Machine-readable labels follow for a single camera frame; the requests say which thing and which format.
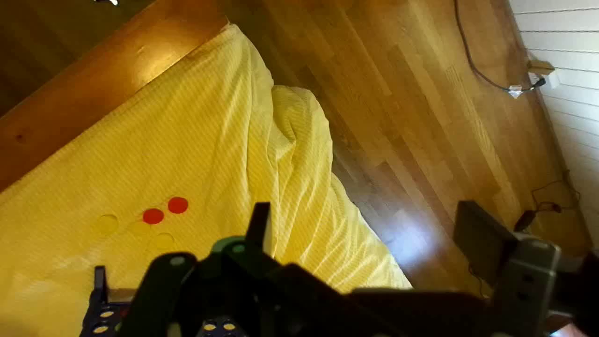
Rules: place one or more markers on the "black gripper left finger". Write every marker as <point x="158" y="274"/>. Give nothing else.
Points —
<point x="259" y="226"/>

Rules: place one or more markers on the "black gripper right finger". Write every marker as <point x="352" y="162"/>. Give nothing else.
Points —
<point x="483" y="241"/>

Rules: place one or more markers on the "yellow game chip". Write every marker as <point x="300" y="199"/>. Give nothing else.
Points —
<point x="163" y="241"/>

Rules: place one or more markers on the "red game chip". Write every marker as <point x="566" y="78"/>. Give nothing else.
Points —
<point x="152" y="216"/>
<point x="178" y="205"/>

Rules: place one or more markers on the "blue connect four grid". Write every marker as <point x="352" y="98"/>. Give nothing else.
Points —
<point x="103" y="315"/>

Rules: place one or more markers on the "yellow bed blanket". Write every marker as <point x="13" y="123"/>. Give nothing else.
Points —
<point x="217" y="143"/>

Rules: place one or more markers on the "wooden bunk bed frame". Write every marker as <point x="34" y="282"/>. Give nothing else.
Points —
<point x="94" y="87"/>

